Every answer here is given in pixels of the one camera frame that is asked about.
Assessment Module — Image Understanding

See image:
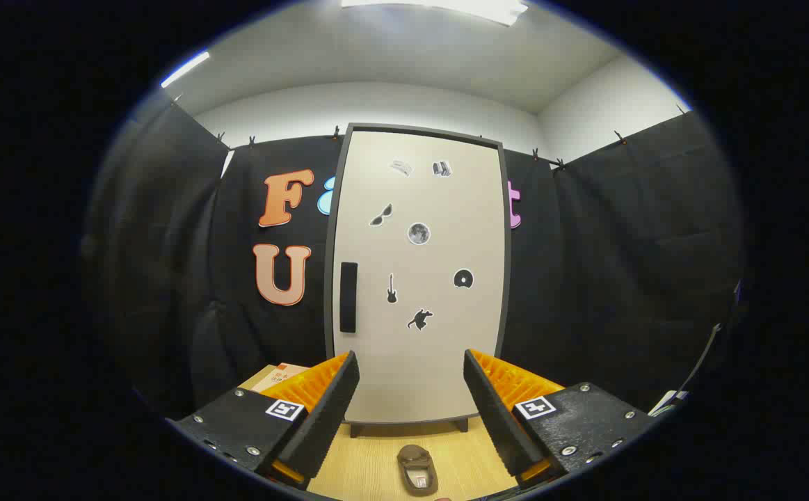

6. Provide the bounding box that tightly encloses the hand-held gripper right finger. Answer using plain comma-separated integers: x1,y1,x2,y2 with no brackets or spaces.
463,349,659,488

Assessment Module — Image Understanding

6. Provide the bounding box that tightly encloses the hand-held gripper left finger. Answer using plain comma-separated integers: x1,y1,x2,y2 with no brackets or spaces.
166,350,361,488

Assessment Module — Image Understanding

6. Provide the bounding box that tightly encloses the brown fuzzy shoe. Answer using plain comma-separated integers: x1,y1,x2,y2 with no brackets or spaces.
397,444,440,497

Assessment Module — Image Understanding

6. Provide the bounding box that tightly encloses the dark grey shoe cabinet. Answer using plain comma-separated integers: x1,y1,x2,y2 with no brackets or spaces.
324,123,513,438

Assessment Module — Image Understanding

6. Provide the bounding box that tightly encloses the tan cover book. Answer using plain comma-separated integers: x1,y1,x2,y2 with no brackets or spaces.
250,363,311,394

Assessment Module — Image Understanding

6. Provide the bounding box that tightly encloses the black backdrop cloth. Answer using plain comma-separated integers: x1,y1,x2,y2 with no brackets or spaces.
84,90,746,418

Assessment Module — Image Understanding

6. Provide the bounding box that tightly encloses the narrow ceiling light strip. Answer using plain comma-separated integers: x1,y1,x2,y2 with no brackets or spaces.
161,51,211,89

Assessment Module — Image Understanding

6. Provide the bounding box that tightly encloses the wide ceiling light panel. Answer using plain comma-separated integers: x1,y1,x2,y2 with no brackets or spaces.
340,0,530,27

